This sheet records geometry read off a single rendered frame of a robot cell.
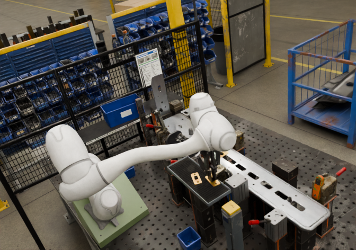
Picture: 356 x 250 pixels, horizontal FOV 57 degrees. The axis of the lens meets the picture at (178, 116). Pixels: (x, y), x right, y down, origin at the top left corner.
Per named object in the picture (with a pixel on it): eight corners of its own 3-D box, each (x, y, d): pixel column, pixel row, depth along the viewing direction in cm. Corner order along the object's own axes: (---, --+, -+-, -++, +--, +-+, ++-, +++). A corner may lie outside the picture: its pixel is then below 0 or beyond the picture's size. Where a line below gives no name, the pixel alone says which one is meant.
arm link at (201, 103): (188, 125, 142) (199, 139, 131) (182, 93, 135) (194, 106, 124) (211, 117, 145) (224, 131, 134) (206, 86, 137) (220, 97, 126)
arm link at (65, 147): (88, 196, 197) (73, 165, 203) (113, 182, 201) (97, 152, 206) (53, 177, 125) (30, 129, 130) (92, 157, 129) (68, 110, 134)
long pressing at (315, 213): (337, 210, 155) (337, 207, 154) (305, 235, 146) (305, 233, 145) (180, 113, 262) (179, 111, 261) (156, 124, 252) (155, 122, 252)
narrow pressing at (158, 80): (170, 112, 263) (162, 73, 246) (158, 117, 259) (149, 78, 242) (170, 111, 264) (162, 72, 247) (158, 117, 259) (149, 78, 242)
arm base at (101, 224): (105, 235, 195) (106, 234, 191) (82, 206, 199) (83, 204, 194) (128, 216, 205) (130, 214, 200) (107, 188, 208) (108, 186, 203)
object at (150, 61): (165, 80, 284) (158, 46, 268) (142, 89, 275) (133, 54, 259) (163, 79, 285) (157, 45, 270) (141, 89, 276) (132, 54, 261)
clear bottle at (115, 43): (124, 57, 264) (118, 34, 254) (117, 60, 261) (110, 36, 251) (121, 56, 269) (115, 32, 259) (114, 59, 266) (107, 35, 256)
